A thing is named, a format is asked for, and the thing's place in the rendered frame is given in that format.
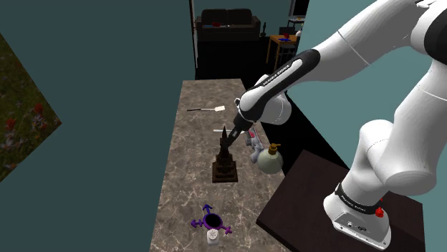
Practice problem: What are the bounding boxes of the dark robot stand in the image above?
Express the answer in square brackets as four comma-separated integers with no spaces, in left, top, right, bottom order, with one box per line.
[256,149,426,252]

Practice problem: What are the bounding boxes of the purple round holder with arrows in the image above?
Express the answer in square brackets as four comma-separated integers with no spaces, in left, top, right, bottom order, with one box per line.
[190,204,233,236]

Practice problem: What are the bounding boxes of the dark brown tower figure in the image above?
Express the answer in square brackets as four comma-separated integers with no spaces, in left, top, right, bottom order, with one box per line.
[211,125,239,184]

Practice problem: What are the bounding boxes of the orange wooden side table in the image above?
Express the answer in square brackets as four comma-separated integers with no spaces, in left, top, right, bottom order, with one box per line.
[266,34,299,72]

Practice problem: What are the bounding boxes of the round green soap dispenser bottle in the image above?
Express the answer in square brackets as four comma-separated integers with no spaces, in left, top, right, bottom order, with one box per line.
[256,142,284,175]

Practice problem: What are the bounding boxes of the white spatula with black handle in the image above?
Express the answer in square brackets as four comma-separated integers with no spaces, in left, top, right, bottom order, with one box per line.
[186,105,226,113]

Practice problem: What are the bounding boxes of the flower meadow wall picture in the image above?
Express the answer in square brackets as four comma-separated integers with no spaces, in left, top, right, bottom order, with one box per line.
[0,32,62,183]

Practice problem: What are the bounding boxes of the black sofa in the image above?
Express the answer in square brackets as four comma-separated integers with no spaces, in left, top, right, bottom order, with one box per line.
[195,8,262,43]

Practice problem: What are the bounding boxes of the grey and red toy figure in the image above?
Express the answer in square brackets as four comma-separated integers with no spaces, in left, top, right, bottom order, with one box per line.
[244,127,265,164]

